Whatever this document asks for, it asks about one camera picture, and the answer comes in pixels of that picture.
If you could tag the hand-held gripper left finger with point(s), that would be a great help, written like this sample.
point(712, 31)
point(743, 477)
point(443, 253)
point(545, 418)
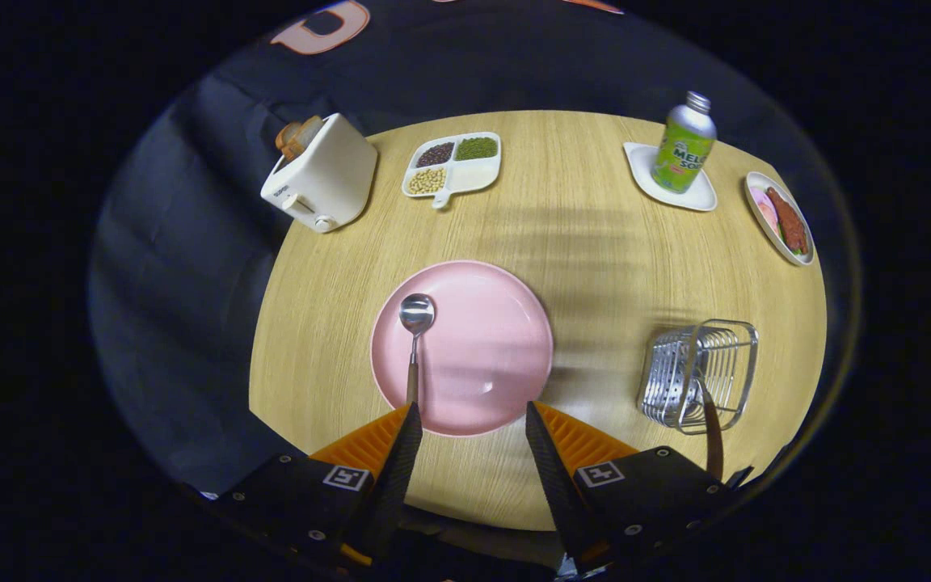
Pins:
point(397, 477)

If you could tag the white divided dish with beans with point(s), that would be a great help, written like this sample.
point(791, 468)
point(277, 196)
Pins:
point(473, 174)

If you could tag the toasted bread slice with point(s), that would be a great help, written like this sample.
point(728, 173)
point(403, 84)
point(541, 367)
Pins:
point(297, 136)

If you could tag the cream white toaster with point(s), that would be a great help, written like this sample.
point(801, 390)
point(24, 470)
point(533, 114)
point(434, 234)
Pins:
point(332, 178)

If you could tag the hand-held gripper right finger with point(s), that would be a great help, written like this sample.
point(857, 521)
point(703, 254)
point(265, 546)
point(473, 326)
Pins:
point(554, 477)

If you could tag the white plate with meat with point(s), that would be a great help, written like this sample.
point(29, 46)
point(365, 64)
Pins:
point(785, 218)

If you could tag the green label soda bottle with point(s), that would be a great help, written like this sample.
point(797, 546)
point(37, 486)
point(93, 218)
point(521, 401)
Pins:
point(682, 153)

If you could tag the white square coaster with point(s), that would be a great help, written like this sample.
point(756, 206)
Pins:
point(643, 174)

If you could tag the pink round plate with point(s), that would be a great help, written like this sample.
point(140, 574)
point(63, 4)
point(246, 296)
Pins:
point(482, 347)

